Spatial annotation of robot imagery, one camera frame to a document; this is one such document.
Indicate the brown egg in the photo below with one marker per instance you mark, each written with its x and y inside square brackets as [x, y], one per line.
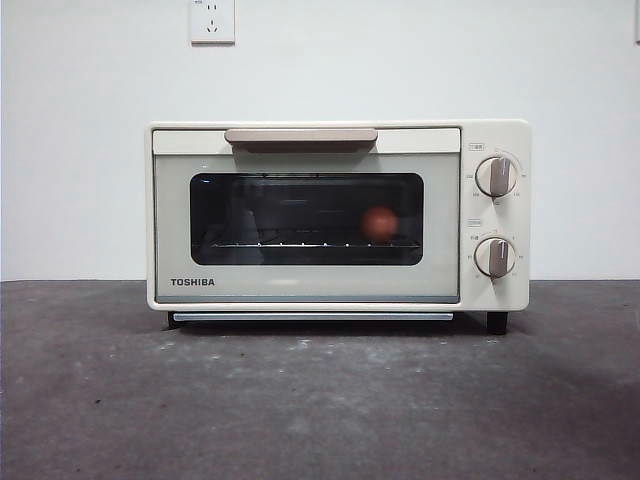
[380, 222]

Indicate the silver crumb tray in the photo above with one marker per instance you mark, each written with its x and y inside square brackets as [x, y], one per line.
[310, 316]

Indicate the black oven foot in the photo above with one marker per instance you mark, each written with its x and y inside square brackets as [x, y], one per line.
[497, 322]
[170, 322]

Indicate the cream oven knob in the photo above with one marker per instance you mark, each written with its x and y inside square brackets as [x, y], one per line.
[495, 257]
[496, 176]

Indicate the cream Toshiba toaster oven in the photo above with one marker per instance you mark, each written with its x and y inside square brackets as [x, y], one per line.
[500, 300]

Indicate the white wall socket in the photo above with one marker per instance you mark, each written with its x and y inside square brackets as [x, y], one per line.
[212, 22]

